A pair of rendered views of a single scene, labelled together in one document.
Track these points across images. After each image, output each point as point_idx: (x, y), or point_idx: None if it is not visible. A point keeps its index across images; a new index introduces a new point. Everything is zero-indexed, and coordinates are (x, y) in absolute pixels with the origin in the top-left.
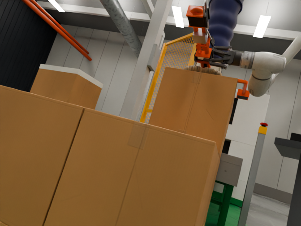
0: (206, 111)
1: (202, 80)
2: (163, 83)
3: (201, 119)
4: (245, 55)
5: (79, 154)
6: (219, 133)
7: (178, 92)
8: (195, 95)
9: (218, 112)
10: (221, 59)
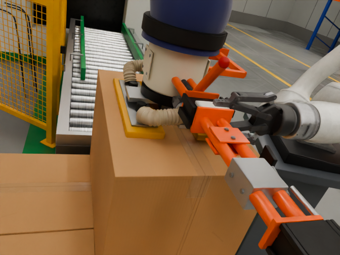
0: (212, 234)
1: (210, 189)
2: (118, 212)
3: (203, 245)
4: (302, 128)
5: None
6: (230, 253)
7: (158, 219)
8: (194, 217)
9: (232, 230)
10: (248, 129)
